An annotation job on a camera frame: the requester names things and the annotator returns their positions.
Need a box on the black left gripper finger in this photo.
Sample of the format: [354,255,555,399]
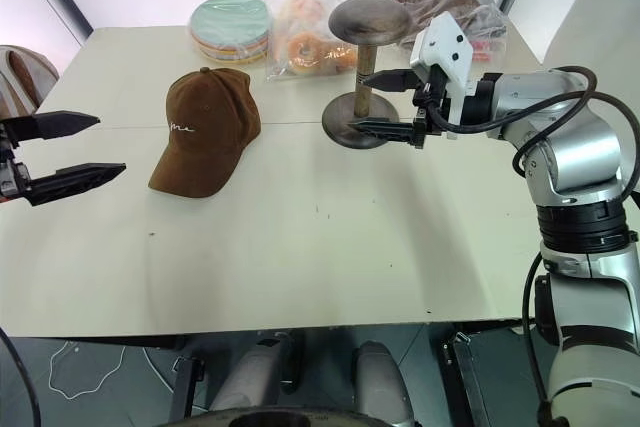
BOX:
[25,162,127,207]
[3,109,102,145]

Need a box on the bagged stack of pastel plates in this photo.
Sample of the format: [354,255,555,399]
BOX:
[188,0,275,68]

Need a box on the clear bag with red items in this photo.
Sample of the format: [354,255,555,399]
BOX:
[467,0,510,64]

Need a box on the brown and beige chair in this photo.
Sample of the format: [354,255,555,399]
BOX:
[0,44,61,121]

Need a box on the black table frame panel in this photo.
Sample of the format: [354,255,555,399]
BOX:
[441,329,544,427]

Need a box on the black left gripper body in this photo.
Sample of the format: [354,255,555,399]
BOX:
[0,119,33,202]

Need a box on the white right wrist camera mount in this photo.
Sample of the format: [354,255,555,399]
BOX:
[409,11,474,141]

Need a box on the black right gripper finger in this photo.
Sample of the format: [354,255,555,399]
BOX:
[348,117,417,145]
[363,68,418,94]

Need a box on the grey rounded shape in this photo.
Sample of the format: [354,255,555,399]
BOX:
[353,339,417,427]
[208,339,294,414]

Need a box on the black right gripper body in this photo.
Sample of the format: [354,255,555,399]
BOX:
[411,64,452,149]

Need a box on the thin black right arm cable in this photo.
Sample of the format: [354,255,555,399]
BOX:
[521,249,572,427]

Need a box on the white floor cable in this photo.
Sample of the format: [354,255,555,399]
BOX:
[48,338,177,398]

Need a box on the clear bag of donuts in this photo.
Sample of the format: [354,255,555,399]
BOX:
[256,0,359,83]

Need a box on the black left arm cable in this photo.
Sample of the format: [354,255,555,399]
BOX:
[0,327,42,427]

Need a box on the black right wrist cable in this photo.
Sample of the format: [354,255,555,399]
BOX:
[427,65,640,211]

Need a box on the black table frame bracket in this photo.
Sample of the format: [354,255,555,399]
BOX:
[171,355,207,421]

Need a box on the brown cap with white script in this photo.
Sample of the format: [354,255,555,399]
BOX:
[148,66,264,199]

